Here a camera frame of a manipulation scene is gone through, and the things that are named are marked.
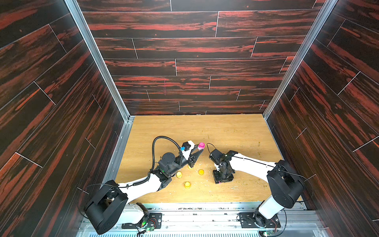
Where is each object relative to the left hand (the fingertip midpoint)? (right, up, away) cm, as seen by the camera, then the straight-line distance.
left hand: (200, 148), depth 74 cm
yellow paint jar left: (-12, -17, +13) cm, 25 cm away
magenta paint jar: (0, +2, -2) cm, 3 cm away
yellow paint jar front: (-7, -23, +11) cm, 26 cm away
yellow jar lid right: (+2, -17, +17) cm, 24 cm away
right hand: (+13, -20, +14) cm, 28 cm away
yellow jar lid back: (-6, -9, -3) cm, 11 cm away
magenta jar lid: (+11, -19, +4) cm, 22 cm away
